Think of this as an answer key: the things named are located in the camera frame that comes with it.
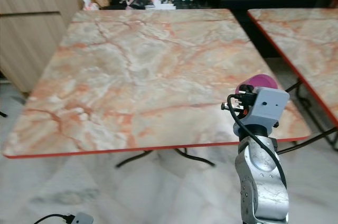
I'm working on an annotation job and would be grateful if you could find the pink plastic cup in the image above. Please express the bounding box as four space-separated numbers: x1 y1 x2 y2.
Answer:
235 74 278 96

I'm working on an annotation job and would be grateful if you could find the marble table with red edge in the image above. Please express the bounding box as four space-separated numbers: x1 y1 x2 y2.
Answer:
247 8 338 155

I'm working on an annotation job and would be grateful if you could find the light wooden cabinet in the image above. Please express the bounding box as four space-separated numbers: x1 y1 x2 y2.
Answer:
0 0 83 94

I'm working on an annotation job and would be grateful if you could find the large marble folding table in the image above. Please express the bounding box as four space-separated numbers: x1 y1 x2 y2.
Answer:
3 10 312 169

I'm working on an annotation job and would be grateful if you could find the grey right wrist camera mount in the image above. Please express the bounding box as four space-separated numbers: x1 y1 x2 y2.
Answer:
247 88 290 129

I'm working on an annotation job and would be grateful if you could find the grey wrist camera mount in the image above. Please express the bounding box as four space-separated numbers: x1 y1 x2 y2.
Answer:
72 212 95 224
247 88 290 129

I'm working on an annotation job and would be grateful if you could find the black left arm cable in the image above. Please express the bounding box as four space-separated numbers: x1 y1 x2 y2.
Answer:
33 213 75 224

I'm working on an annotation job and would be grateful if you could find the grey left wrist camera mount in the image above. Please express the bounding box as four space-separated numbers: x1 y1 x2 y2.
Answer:
72 212 95 224

